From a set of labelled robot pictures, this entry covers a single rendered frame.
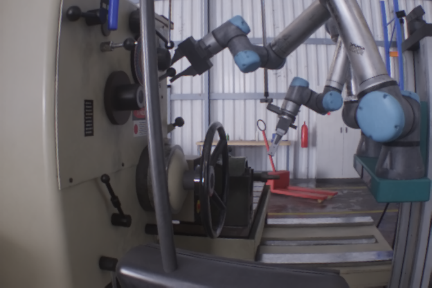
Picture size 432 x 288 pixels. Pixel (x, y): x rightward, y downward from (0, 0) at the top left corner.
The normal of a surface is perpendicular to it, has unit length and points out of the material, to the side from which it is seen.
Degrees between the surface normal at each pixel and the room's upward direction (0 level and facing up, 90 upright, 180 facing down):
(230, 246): 90
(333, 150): 90
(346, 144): 90
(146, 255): 20
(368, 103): 97
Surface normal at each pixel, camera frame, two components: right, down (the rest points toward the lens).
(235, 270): -0.16, -0.93
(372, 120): -0.71, 0.15
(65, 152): 0.98, 0.00
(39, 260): -0.22, 0.04
